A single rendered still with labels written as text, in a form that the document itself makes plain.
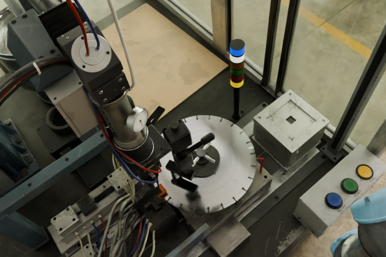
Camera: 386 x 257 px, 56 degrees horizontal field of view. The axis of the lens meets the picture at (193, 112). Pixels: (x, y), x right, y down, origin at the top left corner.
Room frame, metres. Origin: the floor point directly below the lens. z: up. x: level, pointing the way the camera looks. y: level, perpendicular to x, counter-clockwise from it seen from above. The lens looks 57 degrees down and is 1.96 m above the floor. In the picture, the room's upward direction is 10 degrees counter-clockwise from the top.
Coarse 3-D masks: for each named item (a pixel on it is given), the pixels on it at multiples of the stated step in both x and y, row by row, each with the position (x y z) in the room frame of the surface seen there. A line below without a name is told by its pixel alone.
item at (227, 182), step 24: (192, 120) 0.63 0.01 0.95; (216, 120) 0.62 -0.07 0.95; (192, 144) 0.55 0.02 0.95; (216, 144) 0.53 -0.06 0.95; (240, 144) 0.52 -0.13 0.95; (240, 168) 0.44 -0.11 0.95; (168, 192) 0.40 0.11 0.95; (192, 192) 0.39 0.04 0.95; (216, 192) 0.38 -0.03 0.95; (240, 192) 0.36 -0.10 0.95
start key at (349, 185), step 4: (348, 180) 0.36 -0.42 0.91; (352, 180) 0.36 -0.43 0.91; (344, 184) 0.35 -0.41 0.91; (348, 184) 0.35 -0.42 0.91; (352, 184) 0.34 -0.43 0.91; (356, 184) 0.34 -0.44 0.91; (344, 188) 0.34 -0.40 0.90; (348, 188) 0.34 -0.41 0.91; (352, 188) 0.33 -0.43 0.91; (356, 188) 0.33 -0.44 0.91
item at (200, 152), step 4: (208, 144) 0.51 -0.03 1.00; (204, 148) 0.50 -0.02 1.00; (196, 152) 0.49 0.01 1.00; (200, 152) 0.49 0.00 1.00; (204, 152) 0.48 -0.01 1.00; (196, 156) 0.48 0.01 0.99; (200, 156) 0.47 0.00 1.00; (204, 156) 0.47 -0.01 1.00; (208, 156) 0.47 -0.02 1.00; (196, 160) 0.47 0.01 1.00; (200, 160) 0.47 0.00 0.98; (212, 160) 0.46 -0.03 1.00
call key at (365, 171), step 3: (360, 168) 0.39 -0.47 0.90; (363, 168) 0.39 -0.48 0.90; (366, 168) 0.39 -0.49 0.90; (369, 168) 0.39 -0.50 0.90; (360, 171) 0.38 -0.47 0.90; (363, 171) 0.38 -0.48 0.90; (366, 171) 0.38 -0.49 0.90; (369, 171) 0.38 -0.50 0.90; (360, 174) 0.37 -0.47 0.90; (363, 174) 0.37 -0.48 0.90; (366, 174) 0.37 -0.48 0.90; (369, 174) 0.37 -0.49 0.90; (366, 177) 0.36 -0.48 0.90
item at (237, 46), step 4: (232, 40) 0.76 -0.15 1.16; (236, 40) 0.76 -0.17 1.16; (240, 40) 0.76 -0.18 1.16; (232, 44) 0.75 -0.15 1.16; (236, 44) 0.74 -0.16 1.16; (240, 44) 0.74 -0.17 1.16; (244, 44) 0.74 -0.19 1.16; (232, 48) 0.73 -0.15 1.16; (236, 48) 0.73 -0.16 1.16; (240, 48) 0.72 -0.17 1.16; (244, 48) 0.73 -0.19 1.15; (232, 52) 0.73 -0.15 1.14; (236, 52) 0.72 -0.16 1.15; (240, 52) 0.72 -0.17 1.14; (236, 56) 0.72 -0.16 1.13
